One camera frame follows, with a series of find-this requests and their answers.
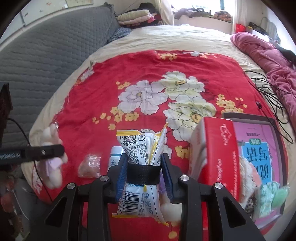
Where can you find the small red box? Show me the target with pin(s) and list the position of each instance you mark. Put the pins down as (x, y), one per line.
(239, 28)

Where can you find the green tissue pack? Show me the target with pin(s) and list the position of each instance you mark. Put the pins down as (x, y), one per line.
(264, 197)

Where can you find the white vitamin bottle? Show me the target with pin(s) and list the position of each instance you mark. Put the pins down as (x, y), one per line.
(115, 156)

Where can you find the clear plastic wrapped packet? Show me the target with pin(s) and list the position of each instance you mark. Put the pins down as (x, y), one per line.
(90, 166)

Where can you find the snack bag with black band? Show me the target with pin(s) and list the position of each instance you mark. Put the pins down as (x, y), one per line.
(140, 196)

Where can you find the red tissue box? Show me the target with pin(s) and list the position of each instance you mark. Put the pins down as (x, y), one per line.
(214, 154)

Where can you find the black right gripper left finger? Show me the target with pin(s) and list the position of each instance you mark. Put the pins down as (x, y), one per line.
(81, 212)

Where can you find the red floral blanket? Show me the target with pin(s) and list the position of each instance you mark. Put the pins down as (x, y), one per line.
(81, 129)

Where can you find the leopard print scrunchie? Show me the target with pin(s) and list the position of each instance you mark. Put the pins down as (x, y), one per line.
(250, 206)

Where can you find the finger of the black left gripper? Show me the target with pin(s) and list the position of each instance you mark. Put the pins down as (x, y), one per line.
(28, 154)

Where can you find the grey tray with pink book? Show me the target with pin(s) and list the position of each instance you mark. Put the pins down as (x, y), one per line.
(259, 141)

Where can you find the pink quilt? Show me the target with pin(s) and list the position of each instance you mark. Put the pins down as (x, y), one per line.
(280, 72)

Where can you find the white floral scrunchie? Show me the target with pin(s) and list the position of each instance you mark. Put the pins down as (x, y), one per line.
(249, 180)

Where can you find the folded clothes pile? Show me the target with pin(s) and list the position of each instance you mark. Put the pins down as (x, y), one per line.
(145, 15)

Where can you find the clothes on windowsill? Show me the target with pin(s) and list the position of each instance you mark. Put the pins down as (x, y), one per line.
(199, 12)

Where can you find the cream bed sheet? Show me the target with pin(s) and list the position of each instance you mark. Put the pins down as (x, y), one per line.
(208, 63)

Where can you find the grey quilted headboard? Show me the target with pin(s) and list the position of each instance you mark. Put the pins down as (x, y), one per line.
(36, 63)

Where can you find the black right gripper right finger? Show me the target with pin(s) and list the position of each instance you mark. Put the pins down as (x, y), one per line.
(226, 218)

